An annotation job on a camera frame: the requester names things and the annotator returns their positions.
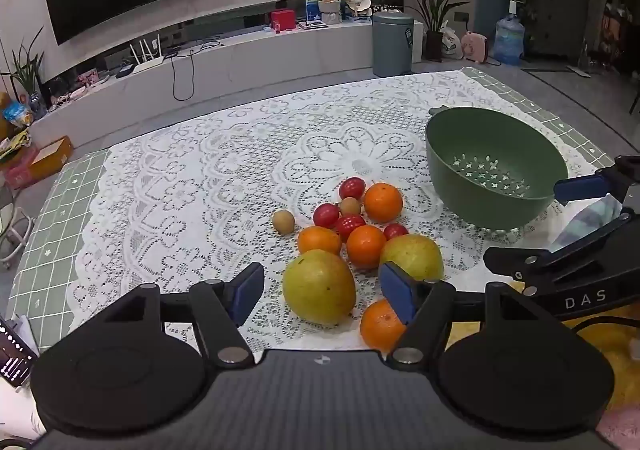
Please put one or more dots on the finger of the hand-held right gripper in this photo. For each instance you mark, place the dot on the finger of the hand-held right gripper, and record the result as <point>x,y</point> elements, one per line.
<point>520,264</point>
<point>580,189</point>

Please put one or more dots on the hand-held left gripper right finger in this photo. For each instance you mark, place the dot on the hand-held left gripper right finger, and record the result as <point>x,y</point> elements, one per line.
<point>397,292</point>

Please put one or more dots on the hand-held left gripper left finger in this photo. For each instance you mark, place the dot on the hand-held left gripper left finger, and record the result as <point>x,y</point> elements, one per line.
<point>247,292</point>

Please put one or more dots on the orange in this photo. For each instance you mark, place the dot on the orange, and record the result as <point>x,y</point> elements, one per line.
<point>366,246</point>
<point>382,201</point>
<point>319,240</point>
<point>377,327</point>

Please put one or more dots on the yellow-green pear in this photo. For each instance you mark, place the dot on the yellow-green pear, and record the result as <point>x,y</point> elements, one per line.
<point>319,287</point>
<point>415,255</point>

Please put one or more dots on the red cherry tomato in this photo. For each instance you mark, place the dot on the red cherry tomato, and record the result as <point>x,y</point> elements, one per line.
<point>351,187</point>
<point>395,231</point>
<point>350,227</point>
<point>326,215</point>

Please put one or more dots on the green colander bowl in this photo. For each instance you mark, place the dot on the green colander bowl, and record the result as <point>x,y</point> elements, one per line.
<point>470,150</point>

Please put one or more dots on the plaid cloth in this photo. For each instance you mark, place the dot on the plaid cloth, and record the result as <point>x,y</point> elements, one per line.
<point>590,222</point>

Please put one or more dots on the white lace tablecloth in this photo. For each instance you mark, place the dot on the white lace tablecloth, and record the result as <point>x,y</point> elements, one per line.
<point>55,240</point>
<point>200,190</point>

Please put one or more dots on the pink cloth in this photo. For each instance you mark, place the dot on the pink cloth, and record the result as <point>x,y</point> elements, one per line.
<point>622,425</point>

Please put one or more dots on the blue water jug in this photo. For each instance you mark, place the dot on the blue water jug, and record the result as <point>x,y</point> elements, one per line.
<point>509,37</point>

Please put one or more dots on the dark cabinet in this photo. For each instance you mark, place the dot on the dark cabinet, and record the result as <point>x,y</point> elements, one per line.
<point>557,15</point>

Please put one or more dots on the white plastic bag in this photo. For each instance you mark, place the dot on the white plastic bag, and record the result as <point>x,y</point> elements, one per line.
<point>451,45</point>

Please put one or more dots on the long-leaved potted plant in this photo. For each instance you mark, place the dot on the long-leaved potted plant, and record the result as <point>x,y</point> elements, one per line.
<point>434,12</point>

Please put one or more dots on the grey trash bin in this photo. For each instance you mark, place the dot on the grey trash bin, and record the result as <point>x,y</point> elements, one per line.
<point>392,44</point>

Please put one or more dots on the orange cardboard box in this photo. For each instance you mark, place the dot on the orange cardboard box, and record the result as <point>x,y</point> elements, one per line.
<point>50,157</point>

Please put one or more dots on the white television console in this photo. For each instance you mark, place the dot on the white television console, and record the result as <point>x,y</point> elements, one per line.
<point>280,55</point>

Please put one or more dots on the black phone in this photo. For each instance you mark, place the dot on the black phone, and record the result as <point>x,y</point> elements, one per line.
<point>12,352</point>

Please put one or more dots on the white stool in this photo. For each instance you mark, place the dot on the white stool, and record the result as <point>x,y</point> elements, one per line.
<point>10,230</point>

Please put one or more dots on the white router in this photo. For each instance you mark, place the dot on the white router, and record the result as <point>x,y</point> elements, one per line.
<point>147,62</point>

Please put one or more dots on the red box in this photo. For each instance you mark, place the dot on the red box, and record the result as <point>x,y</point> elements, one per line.
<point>281,21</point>

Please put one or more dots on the blue snack bag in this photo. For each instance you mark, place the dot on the blue snack bag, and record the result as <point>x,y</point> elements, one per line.
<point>17,112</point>

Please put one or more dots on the thin-leaved potted plant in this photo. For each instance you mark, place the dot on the thin-leaved potted plant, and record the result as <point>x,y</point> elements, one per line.
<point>25,72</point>

